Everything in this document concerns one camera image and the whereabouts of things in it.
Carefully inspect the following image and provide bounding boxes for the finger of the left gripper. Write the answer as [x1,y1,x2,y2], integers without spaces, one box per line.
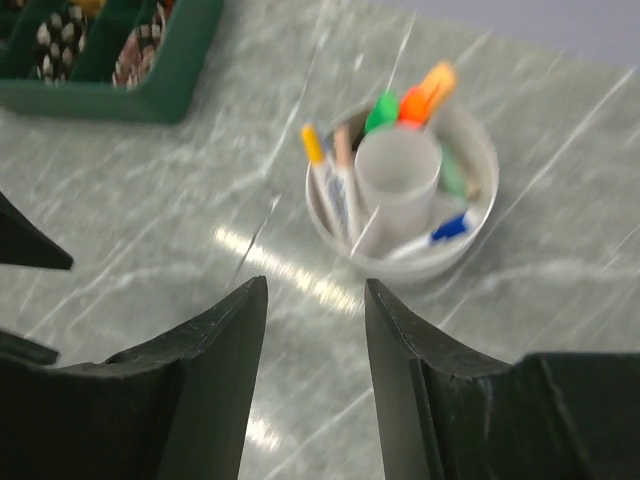
[0,330,60,365]
[1,195,74,270]

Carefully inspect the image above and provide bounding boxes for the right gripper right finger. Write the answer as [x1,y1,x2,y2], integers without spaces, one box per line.
[365,279,639,479]

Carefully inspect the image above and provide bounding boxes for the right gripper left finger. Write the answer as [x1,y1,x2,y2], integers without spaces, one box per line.
[1,276,268,479]

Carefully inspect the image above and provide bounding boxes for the blue white marker pen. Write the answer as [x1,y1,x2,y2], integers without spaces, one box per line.
[387,210,481,260]

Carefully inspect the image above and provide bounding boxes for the white round divided container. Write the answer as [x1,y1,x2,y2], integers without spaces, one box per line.
[305,105,499,283]

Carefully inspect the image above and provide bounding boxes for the orange white marker pen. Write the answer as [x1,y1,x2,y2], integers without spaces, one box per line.
[333,124,363,247]

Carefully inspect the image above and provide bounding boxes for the yellow white marker pen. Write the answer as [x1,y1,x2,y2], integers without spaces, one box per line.
[300,123,349,243]

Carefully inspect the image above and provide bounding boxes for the black orange highlighter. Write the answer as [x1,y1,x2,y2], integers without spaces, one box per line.
[398,86,428,125]

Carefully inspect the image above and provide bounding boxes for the black green highlighter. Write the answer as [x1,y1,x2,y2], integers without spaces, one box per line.
[364,91,400,135]

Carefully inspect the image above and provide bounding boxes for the pink yellow highlighter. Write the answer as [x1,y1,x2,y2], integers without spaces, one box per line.
[420,61,457,122]

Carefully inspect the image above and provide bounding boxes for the green compartment tray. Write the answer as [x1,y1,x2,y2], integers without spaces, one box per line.
[1,1,224,124]

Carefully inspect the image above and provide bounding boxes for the dark floral rolled tie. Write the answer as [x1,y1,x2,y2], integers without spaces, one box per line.
[33,4,89,84]

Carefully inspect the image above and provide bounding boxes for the pink patterned rolled tie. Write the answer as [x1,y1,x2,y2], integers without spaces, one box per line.
[112,1,167,89]

